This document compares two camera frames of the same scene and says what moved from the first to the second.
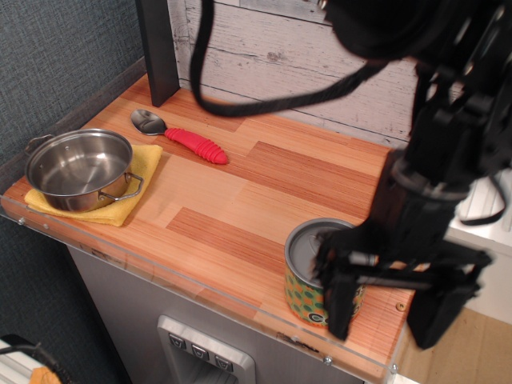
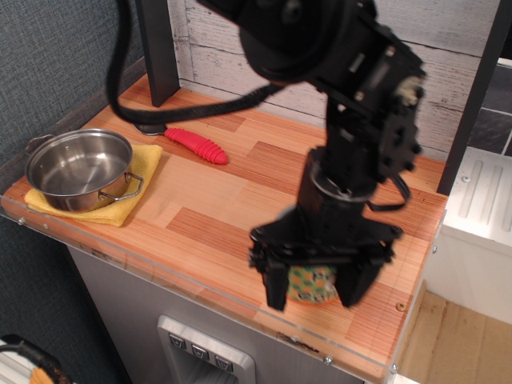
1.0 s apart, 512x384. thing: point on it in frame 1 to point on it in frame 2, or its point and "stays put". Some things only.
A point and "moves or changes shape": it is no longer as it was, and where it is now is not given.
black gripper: x=403 y=243 to x=330 y=223
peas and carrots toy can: x=304 y=289 moves or changes shape
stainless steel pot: x=76 y=170 stays put
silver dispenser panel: x=190 y=354 stays put
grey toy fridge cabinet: x=161 y=335 stays put
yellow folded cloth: x=145 y=163 stays put
